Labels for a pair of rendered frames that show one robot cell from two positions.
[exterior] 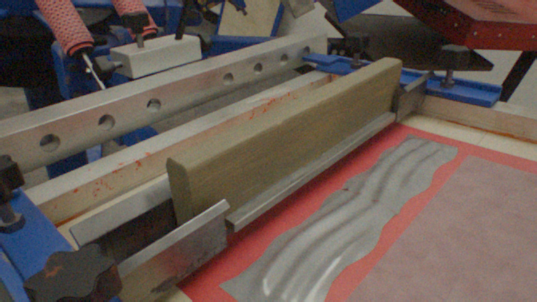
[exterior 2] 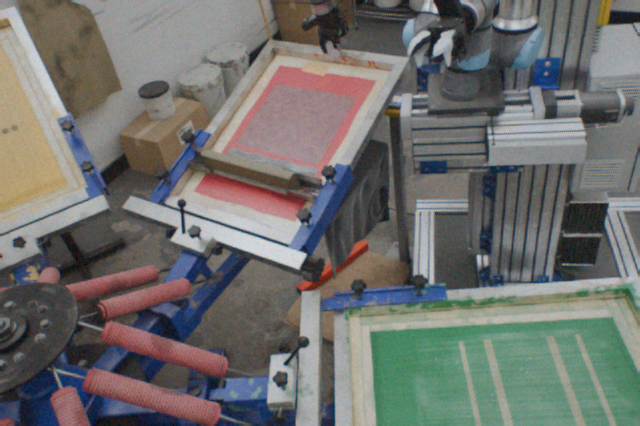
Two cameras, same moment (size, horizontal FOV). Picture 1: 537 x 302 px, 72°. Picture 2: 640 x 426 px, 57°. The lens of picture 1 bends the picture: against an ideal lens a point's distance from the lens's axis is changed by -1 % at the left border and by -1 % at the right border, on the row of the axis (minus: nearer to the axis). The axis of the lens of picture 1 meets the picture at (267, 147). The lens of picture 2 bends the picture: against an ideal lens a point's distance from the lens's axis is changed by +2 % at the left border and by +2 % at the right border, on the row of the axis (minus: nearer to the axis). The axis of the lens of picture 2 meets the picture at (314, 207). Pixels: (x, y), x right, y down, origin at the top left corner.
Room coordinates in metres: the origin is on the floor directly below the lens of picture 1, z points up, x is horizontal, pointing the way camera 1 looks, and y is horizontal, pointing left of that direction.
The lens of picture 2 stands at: (0.09, 1.46, 2.23)
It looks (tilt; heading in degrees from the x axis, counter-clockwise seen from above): 40 degrees down; 273
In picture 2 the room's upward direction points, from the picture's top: 11 degrees counter-clockwise
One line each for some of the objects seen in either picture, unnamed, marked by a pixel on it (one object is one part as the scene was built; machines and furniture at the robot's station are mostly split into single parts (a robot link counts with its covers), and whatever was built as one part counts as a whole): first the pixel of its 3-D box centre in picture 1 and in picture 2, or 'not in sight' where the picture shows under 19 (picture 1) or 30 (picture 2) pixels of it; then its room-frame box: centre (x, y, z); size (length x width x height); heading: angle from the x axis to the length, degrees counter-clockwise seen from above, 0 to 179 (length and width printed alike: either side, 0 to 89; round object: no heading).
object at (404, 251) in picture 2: not in sight; (400, 190); (-0.22, -0.62, 0.48); 0.22 x 0.22 x 0.96; 54
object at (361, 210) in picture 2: not in sight; (353, 213); (0.03, -0.17, 0.79); 0.46 x 0.09 x 0.33; 54
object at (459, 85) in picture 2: not in sight; (464, 74); (-0.36, -0.13, 1.31); 0.15 x 0.15 x 0.10
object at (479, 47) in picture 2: not in sight; (467, 43); (-0.29, 0.13, 1.54); 0.11 x 0.08 x 0.11; 140
